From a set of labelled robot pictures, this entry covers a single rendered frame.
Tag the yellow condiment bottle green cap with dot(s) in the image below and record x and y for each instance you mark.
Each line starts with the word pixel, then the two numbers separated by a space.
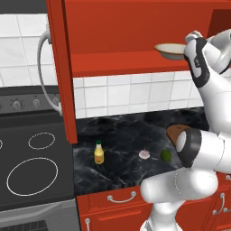
pixel 99 155

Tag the green lime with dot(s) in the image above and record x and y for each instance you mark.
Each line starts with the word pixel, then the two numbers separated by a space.
pixel 165 155

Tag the black stove hob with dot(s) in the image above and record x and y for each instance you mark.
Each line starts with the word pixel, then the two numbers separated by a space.
pixel 33 150

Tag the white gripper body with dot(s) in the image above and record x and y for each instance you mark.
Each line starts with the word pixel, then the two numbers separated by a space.
pixel 192 36

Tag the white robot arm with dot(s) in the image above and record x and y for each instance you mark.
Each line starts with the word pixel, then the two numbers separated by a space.
pixel 207 150

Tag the red drawer front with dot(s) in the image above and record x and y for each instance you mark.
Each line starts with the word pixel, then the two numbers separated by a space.
pixel 96 202
pixel 224 179

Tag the beige bowl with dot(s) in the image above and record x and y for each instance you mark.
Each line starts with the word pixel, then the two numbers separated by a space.
pixel 169 50

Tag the red wall cabinet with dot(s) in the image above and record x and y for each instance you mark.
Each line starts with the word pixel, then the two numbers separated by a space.
pixel 129 36

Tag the grey oven front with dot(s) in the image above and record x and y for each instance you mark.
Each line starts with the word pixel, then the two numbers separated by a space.
pixel 39 218

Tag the dark grey range hood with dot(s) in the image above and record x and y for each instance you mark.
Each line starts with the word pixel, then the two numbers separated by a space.
pixel 22 6

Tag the pale pink garlic bulb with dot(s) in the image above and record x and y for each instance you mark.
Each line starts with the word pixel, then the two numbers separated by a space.
pixel 144 154

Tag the grey stove knob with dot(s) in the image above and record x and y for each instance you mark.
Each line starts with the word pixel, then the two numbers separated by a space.
pixel 56 100
pixel 16 104
pixel 36 103

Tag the red base cabinet door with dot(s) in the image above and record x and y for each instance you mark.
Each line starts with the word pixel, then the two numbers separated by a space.
pixel 195 215
pixel 120 222

